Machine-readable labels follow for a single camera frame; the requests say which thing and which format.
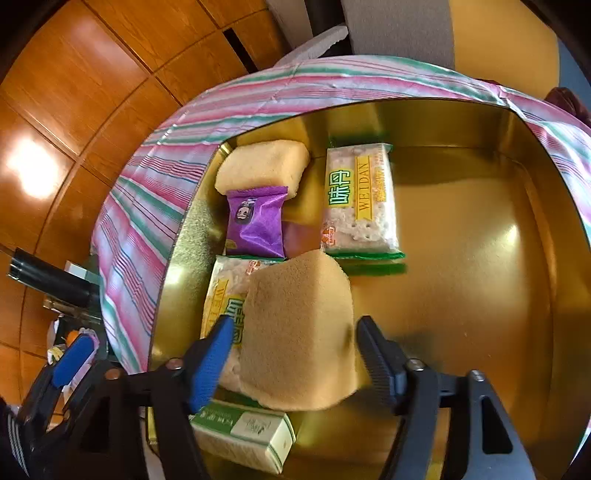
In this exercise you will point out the grey yellow blue chair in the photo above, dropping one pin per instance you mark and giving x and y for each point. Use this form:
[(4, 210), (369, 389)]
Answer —
[(392, 27)]

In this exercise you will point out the purple snack packet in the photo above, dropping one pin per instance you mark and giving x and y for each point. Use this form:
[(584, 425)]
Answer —
[(256, 221)]

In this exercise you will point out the striped tablecloth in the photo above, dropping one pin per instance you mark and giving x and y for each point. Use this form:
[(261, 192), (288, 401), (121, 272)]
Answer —
[(138, 221)]

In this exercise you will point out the green-edged cracker packet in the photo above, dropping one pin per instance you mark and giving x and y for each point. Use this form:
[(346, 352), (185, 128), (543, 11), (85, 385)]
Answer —
[(360, 198), (224, 290)]

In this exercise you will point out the gold metal tin box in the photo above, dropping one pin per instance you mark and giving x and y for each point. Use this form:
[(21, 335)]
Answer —
[(461, 230)]

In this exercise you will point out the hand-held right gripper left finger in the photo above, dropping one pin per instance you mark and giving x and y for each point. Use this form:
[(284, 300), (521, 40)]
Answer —
[(210, 364)]

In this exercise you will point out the green white small box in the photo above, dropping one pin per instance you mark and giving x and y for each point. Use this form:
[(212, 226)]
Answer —
[(244, 434)]

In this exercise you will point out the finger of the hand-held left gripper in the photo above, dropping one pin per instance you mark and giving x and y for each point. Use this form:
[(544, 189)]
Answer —
[(74, 360)]

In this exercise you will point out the black cylinder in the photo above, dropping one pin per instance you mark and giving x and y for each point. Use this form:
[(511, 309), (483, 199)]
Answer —
[(46, 277)]

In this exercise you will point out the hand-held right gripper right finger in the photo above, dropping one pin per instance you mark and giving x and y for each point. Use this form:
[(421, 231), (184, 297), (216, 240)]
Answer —
[(376, 364)]

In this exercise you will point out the dark red cloth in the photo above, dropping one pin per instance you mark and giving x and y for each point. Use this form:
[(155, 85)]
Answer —
[(570, 104)]

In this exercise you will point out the yellow sponge cake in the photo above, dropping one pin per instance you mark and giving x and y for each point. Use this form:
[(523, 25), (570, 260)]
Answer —
[(300, 332), (263, 168)]

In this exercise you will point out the wooden wardrobe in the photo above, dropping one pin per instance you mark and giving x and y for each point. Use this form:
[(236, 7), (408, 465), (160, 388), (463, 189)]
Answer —
[(92, 92)]

